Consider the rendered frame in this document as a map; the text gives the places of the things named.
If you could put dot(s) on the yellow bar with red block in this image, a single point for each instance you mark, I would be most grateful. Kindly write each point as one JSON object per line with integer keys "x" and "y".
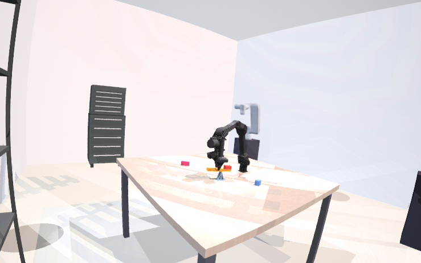
{"x": 225, "y": 168}

